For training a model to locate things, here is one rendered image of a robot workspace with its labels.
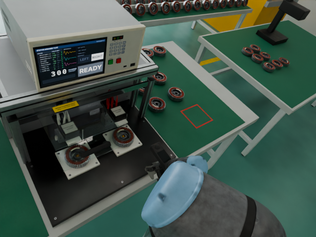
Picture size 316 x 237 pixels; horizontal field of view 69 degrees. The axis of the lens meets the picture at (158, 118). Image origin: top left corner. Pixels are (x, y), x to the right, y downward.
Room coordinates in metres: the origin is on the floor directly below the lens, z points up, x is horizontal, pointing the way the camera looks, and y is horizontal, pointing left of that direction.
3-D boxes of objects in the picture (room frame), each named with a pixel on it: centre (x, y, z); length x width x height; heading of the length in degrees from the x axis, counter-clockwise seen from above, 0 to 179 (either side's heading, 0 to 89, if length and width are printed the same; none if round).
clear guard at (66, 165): (0.53, 0.29, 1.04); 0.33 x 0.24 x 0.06; 51
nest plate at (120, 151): (0.71, 0.14, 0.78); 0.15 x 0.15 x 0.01; 51
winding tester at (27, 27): (0.83, 0.46, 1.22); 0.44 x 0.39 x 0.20; 141
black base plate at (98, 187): (0.63, 0.22, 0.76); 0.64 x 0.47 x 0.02; 141
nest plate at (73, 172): (0.53, 0.29, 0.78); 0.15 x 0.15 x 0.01; 51
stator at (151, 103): (1.06, 0.04, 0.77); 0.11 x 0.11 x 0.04
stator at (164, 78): (1.33, 0.09, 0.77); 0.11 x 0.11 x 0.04
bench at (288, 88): (2.60, -1.12, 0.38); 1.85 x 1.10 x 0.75; 141
